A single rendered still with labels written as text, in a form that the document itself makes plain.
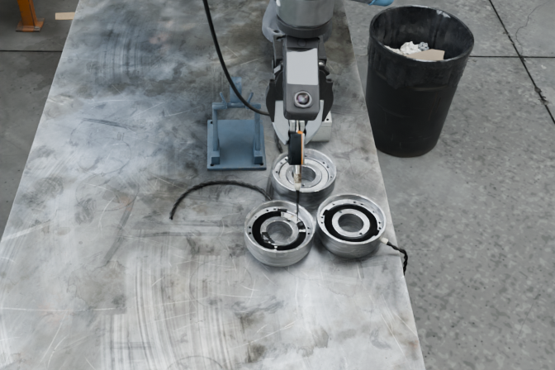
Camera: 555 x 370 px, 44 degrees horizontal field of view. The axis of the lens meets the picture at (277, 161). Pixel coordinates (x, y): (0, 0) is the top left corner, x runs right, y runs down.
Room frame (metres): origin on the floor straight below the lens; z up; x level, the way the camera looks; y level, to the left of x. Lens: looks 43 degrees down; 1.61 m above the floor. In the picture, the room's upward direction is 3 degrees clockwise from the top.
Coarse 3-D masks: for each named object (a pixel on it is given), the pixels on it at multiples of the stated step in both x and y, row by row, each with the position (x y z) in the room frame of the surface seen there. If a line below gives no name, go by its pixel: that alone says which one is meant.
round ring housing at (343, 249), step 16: (320, 208) 0.74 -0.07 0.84; (368, 208) 0.75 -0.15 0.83; (320, 224) 0.70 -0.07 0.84; (336, 224) 0.72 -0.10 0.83; (352, 224) 0.74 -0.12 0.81; (368, 224) 0.72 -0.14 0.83; (384, 224) 0.71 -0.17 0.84; (320, 240) 0.70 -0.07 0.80; (336, 240) 0.67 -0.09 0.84; (368, 240) 0.68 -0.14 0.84; (352, 256) 0.67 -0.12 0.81
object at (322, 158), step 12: (312, 156) 0.87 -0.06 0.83; (324, 156) 0.86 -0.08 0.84; (276, 168) 0.83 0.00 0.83; (288, 168) 0.83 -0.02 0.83; (312, 168) 0.84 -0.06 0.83; (276, 180) 0.79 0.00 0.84; (288, 180) 0.81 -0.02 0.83; (312, 180) 0.83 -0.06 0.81; (288, 192) 0.77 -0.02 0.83; (300, 192) 0.77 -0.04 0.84; (312, 192) 0.77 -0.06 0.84; (324, 192) 0.78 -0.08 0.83; (300, 204) 0.78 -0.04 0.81; (312, 204) 0.78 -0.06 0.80
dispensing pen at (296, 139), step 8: (296, 128) 0.79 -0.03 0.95; (296, 136) 0.77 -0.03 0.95; (288, 144) 0.78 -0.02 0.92; (296, 144) 0.77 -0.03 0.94; (288, 152) 0.78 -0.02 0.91; (296, 152) 0.76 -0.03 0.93; (288, 160) 0.77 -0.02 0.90; (296, 160) 0.75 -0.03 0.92; (296, 168) 0.76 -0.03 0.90; (296, 176) 0.75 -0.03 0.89; (296, 184) 0.75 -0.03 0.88; (296, 192) 0.74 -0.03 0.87; (296, 200) 0.73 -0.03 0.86; (296, 208) 0.73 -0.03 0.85
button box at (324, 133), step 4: (328, 116) 0.95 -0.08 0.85; (328, 120) 0.94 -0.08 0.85; (292, 124) 0.93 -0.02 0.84; (304, 124) 0.94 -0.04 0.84; (324, 124) 0.94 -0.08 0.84; (328, 124) 0.94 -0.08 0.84; (292, 128) 0.93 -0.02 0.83; (304, 128) 0.94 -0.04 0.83; (320, 128) 0.94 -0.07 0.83; (324, 128) 0.94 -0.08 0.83; (328, 128) 0.94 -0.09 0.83; (320, 132) 0.94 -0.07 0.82; (324, 132) 0.94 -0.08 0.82; (328, 132) 0.94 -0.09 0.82; (316, 136) 0.94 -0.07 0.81; (320, 136) 0.94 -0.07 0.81; (324, 136) 0.94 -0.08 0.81; (328, 136) 0.94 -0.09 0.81; (312, 140) 0.94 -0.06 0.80; (316, 140) 0.94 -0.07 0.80; (320, 140) 0.94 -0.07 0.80; (324, 140) 0.94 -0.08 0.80; (328, 140) 0.94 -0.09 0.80
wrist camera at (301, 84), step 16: (288, 48) 0.77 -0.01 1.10; (304, 48) 0.77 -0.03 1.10; (288, 64) 0.75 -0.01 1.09; (304, 64) 0.75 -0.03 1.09; (288, 80) 0.73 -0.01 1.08; (304, 80) 0.73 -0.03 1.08; (288, 96) 0.71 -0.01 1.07; (304, 96) 0.71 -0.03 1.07; (288, 112) 0.69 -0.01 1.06; (304, 112) 0.69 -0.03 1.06
